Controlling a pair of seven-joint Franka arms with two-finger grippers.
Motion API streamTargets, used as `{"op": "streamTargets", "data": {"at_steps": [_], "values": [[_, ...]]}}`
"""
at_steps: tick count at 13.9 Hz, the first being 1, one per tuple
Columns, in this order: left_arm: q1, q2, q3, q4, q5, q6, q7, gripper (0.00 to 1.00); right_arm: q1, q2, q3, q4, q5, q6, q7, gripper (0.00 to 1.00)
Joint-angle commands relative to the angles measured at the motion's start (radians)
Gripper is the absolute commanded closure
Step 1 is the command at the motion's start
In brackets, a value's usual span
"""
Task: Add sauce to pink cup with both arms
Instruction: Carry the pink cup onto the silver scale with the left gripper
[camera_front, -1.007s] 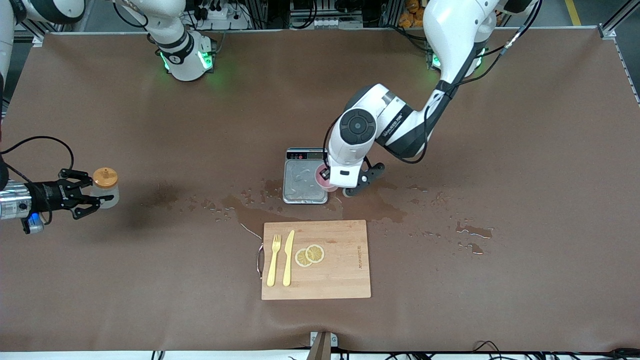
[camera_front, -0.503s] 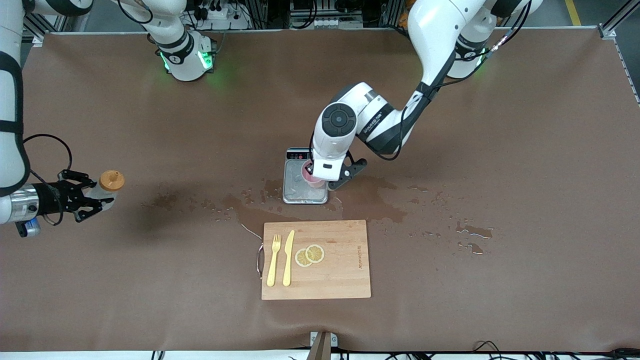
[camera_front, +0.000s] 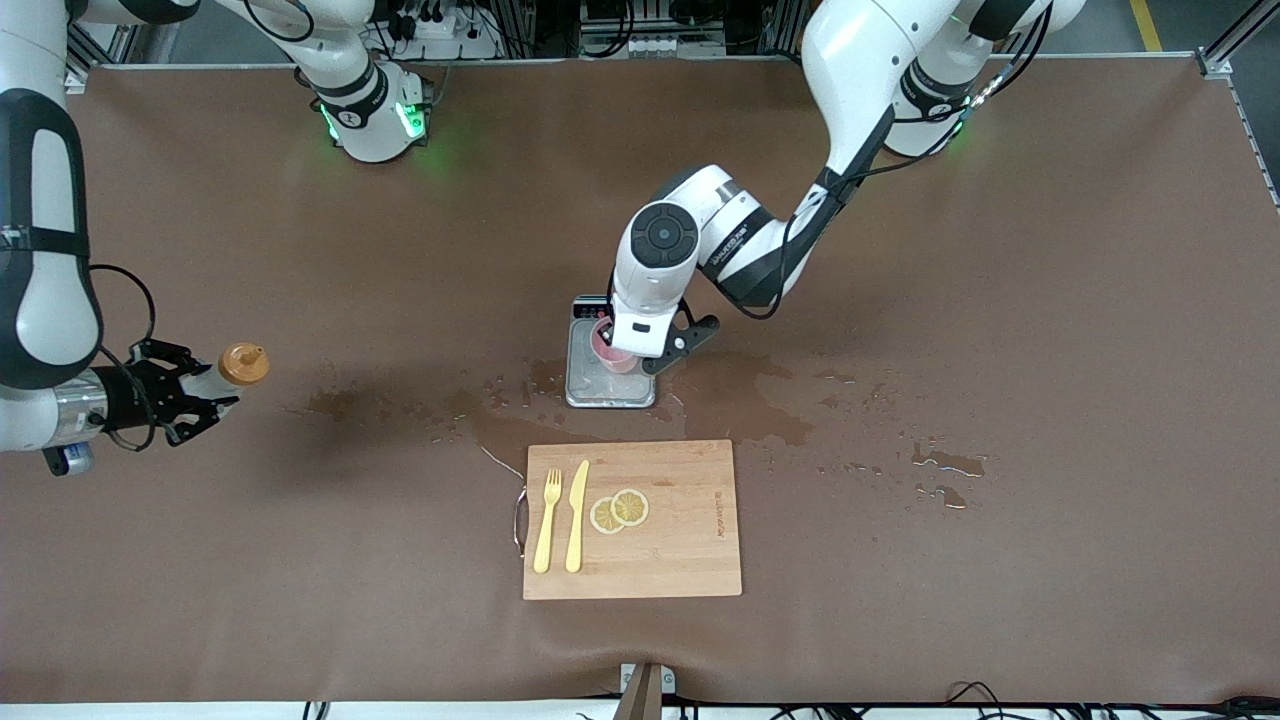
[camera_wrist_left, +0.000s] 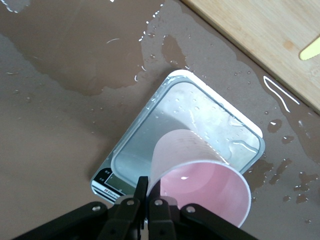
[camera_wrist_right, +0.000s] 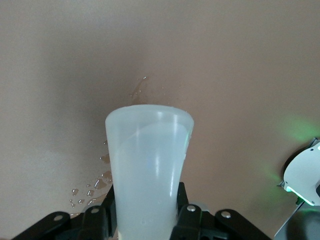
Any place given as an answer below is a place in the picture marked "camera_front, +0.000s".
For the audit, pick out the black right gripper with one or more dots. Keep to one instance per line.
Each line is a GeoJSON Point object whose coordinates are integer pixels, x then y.
{"type": "Point", "coordinates": [127, 397]}

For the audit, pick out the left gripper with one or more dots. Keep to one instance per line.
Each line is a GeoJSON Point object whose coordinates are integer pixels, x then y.
{"type": "Point", "coordinates": [604, 330]}

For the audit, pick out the pink plastic cup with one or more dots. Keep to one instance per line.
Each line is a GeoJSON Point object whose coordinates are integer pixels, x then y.
{"type": "Point", "coordinates": [612, 358]}

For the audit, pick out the translucent squeeze bottle orange cap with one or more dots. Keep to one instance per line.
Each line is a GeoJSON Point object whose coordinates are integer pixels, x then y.
{"type": "Point", "coordinates": [243, 365]}

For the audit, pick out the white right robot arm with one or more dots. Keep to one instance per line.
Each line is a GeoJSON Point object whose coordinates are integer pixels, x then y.
{"type": "Point", "coordinates": [45, 300]}

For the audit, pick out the silver digital kitchen scale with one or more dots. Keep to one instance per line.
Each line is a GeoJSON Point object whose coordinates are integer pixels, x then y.
{"type": "Point", "coordinates": [600, 390]}

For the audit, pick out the lemon slice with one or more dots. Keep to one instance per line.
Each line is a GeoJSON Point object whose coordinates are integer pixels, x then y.
{"type": "Point", "coordinates": [630, 507]}

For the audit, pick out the yellow plastic knife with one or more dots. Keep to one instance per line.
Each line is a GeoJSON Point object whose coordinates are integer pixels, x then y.
{"type": "Point", "coordinates": [577, 510]}

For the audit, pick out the wooden cutting board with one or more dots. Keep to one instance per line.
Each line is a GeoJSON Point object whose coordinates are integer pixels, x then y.
{"type": "Point", "coordinates": [680, 540]}

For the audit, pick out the yellow plastic fork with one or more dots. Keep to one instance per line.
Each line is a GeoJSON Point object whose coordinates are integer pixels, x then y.
{"type": "Point", "coordinates": [544, 540]}

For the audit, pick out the brown table cover sheet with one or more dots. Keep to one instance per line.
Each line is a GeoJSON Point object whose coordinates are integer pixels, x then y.
{"type": "Point", "coordinates": [300, 600]}

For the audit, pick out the white electrical unit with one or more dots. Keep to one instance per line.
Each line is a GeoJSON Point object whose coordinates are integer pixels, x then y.
{"type": "Point", "coordinates": [650, 45]}

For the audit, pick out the white power strip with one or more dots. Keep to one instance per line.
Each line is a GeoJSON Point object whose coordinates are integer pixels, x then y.
{"type": "Point", "coordinates": [440, 30]}

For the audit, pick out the metal table clamp bracket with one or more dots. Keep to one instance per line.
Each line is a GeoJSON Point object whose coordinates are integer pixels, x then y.
{"type": "Point", "coordinates": [645, 690]}

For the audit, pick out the aluminium frame post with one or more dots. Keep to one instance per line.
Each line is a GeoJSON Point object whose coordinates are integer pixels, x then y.
{"type": "Point", "coordinates": [1255, 130]}

